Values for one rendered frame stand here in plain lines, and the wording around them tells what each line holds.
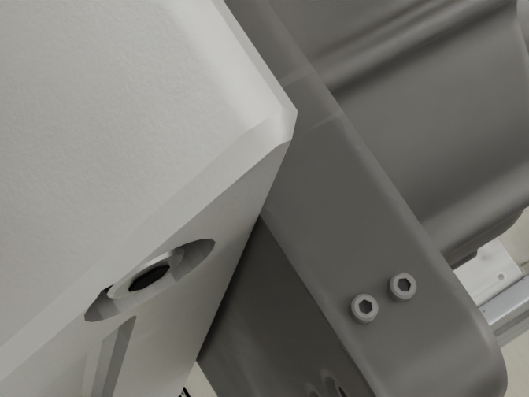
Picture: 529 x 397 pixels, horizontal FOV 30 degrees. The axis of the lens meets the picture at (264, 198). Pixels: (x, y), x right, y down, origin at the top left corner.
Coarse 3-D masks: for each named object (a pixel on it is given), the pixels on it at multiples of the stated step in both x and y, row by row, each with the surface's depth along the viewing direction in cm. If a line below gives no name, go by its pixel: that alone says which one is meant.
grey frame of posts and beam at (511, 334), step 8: (528, 304) 134; (512, 312) 136; (520, 312) 135; (504, 320) 136; (528, 320) 134; (496, 328) 137; (512, 328) 136; (520, 328) 135; (528, 328) 135; (504, 336) 137; (512, 336) 136; (504, 344) 137
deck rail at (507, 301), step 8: (520, 280) 93; (528, 280) 93; (512, 288) 93; (520, 288) 93; (528, 288) 93; (496, 296) 93; (504, 296) 93; (512, 296) 93; (520, 296) 93; (528, 296) 93; (488, 304) 92; (496, 304) 92; (504, 304) 92; (512, 304) 92; (520, 304) 92; (488, 312) 92; (496, 312) 92; (504, 312) 92; (488, 320) 92; (496, 320) 92
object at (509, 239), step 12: (528, 216) 162; (516, 228) 156; (528, 228) 159; (504, 240) 151; (516, 240) 153; (528, 240) 156; (516, 252) 151; (528, 252) 154; (516, 264) 149; (192, 372) 145; (192, 384) 145; (204, 384) 144; (180, 396) 148; (192, 396) 146; (204, 396) 144; (216, 396) 143
